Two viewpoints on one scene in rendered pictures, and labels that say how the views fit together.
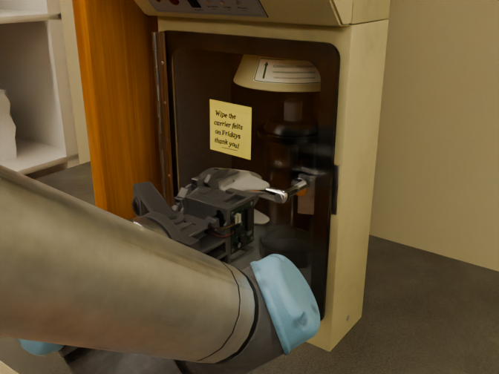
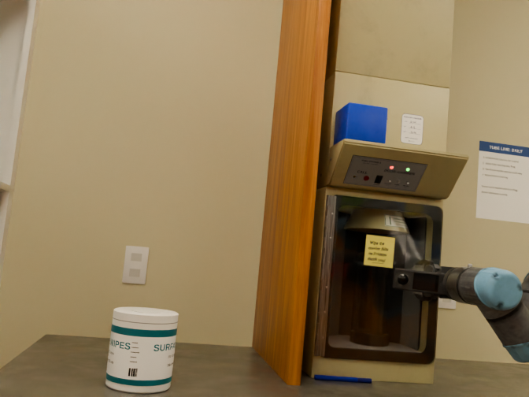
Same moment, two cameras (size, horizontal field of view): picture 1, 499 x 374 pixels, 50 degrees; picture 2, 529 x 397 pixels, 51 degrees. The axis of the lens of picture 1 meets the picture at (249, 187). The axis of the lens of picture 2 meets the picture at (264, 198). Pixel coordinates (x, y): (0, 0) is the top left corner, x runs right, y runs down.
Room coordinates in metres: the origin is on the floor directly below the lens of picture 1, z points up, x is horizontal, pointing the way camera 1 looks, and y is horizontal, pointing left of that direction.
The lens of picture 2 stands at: (0.00, 1.23, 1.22)
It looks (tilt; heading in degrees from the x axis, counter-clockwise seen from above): 6 degrees up; 314
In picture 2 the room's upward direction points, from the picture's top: 5 degrees clockwise
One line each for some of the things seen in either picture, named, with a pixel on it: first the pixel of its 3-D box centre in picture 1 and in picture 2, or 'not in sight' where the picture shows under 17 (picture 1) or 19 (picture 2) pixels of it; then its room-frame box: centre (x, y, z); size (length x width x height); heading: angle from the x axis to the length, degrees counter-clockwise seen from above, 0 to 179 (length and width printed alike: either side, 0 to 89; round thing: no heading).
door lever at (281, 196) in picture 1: (267, 186); not in sight; (0.67, -0.03, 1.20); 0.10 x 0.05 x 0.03; 53
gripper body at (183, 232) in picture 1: (196, 229); (449, 283); (0.54, 0.06, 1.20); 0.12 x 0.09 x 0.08; 144
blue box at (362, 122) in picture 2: not in sight; (360, 128); (0.76, 0.13, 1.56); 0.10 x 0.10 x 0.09; 54
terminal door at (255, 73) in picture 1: (239, 175); (382, 279); (0.74, 0.02, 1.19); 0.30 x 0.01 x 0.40; 53
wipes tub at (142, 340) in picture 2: not in sight; (142, 347); (0.95, 0.56, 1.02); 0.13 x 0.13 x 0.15
